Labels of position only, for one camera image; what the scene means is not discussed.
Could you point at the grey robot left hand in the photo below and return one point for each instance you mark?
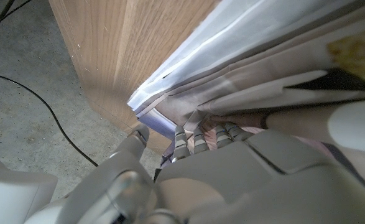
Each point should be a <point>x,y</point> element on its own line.
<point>247,183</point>

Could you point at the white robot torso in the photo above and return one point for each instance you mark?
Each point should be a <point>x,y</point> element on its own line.
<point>11,196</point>

